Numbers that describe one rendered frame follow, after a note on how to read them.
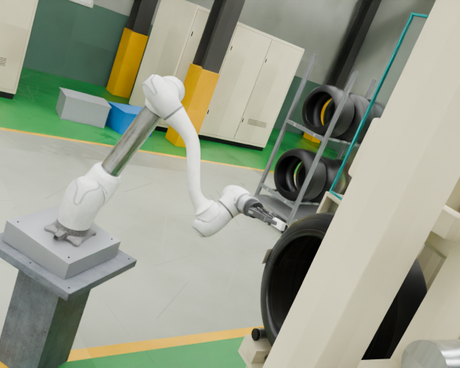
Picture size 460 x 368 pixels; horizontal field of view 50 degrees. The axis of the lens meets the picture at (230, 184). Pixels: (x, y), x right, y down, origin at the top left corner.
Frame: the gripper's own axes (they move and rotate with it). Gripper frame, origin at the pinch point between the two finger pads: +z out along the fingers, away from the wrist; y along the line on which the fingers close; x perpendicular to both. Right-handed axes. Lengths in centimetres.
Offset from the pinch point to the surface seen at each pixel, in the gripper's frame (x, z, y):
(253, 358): 44, 23, -11
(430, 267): -4, 44, 35
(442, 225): -30, 91, -37
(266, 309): 24.7, 22.5, -12.2
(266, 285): 17.6, 18.7, -12.1
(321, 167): 4, -262, 249
